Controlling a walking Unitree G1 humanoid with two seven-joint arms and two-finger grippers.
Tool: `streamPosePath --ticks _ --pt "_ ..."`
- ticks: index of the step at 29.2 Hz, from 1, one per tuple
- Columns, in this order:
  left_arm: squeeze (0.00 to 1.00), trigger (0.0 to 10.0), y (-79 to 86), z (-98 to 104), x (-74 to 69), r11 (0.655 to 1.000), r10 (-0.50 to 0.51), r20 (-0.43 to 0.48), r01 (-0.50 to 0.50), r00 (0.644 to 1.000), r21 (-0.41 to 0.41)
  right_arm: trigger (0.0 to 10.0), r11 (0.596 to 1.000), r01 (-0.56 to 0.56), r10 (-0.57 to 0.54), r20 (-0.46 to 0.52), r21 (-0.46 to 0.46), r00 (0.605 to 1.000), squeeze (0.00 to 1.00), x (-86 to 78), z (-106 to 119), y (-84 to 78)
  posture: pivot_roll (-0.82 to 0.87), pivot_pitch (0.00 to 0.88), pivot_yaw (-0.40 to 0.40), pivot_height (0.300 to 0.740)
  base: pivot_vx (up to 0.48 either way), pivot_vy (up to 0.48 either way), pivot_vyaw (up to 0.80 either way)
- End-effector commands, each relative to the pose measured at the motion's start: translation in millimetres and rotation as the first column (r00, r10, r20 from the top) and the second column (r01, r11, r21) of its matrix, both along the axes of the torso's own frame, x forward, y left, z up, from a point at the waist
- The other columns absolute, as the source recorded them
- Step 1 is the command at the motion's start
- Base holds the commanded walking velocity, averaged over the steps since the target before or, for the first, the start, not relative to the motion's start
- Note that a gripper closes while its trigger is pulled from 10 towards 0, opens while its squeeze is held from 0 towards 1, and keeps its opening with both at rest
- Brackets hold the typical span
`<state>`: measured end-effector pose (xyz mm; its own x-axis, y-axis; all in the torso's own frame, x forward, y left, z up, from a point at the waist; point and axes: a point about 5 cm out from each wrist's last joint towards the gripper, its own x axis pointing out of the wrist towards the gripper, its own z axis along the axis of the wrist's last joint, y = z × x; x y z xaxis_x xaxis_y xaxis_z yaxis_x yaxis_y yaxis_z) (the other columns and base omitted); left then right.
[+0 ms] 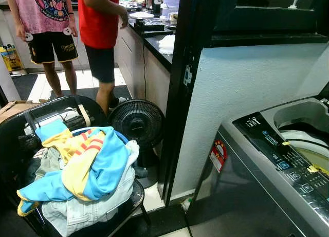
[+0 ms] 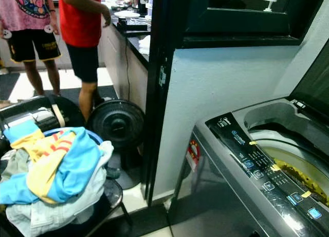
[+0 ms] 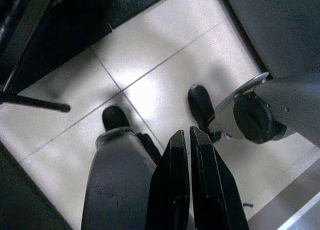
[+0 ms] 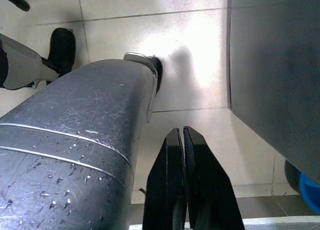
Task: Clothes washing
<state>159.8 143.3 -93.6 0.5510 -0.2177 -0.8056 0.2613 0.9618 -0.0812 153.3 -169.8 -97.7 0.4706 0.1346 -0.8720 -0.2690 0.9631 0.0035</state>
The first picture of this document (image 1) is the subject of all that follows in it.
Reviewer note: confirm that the grey top-load washing machine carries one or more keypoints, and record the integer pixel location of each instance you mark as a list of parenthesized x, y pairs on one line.
[(247, 196)]

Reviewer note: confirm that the dark tinted washer lid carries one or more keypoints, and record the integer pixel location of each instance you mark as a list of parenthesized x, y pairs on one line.
[(325, 92)]

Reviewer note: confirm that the white cloth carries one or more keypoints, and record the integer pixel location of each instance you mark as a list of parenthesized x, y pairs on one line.
[(167, 44)]

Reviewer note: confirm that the kitchen counter black top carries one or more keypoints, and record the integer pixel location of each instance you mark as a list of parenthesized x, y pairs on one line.
[(144, 67)]

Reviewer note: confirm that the black floor fan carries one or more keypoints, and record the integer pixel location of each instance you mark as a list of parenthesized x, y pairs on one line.
[(136, 123)]

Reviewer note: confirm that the white plate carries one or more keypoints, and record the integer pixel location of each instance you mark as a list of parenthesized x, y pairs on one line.
[(141, 14)]

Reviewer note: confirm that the blue and yellow garment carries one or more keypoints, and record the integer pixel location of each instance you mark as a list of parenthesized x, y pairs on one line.
[(110, 165)]

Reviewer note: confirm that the person in red shirt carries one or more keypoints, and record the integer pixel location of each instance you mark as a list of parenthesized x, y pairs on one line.
[(100, 31)]

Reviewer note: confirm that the grey garment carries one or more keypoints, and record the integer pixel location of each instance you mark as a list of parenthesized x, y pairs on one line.
[(49, 162)]

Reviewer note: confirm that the person in pink shirt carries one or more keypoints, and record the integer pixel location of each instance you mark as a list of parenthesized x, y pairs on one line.
[(43, 21)]

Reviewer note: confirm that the cardboard box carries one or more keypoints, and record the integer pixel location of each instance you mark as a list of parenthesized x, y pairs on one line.
[(13, 109)]

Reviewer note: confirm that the black chair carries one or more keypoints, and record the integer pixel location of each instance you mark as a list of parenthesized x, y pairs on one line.
[(10, 144)]

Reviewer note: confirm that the yellow container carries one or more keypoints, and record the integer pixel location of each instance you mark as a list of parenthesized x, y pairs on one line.
[(10, 58)]

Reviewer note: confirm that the black window frame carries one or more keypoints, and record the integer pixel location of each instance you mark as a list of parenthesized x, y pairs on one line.
[(267, 21)]

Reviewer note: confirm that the black door frame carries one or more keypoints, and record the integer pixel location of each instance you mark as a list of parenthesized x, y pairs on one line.
[(177, 93)]

